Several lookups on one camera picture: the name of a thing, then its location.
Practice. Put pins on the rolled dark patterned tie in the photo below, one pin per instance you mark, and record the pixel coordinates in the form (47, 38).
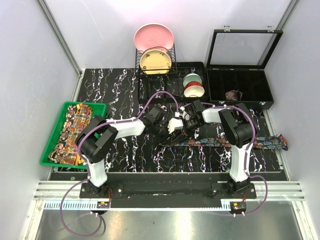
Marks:
(233, 95)

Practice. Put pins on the colourful ties in bin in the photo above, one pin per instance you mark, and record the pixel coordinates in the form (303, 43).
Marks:
(65, 152)

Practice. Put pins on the yellow plate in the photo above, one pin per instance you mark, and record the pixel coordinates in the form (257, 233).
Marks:
(156, 60)

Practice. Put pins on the green plastic tie bin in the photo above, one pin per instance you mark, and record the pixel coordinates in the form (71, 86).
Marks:
(97, 109)

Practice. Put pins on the black glass box lid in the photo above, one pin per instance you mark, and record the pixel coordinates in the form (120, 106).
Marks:
(242, 48)

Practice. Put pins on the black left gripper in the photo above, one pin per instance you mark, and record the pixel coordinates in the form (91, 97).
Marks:
(168, 141)

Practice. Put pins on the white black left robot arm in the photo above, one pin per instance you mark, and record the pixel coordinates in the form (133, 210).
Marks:
(97, 138)

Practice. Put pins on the pink plate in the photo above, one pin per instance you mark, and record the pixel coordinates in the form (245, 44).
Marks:
(153, 35)

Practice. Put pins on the light green bowl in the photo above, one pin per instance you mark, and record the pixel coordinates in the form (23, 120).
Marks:
(191, 77)

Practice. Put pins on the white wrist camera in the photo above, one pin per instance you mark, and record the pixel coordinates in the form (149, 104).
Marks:
(184, 114)
(175, 123)

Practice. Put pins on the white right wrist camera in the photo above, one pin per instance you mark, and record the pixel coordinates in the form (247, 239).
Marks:
(184, 114)

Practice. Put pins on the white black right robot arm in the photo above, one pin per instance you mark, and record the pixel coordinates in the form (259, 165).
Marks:
(240, 131)

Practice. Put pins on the red white bowl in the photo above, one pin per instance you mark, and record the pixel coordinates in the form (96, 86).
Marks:
(194, 89)

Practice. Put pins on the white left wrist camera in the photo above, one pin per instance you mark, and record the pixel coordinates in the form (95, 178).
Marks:
(175, 123)

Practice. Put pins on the black tie storage box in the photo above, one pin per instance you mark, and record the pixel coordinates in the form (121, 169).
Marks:
(253, 84)

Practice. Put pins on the black wire dish rack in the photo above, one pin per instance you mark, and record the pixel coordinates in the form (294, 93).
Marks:
(172, 81)

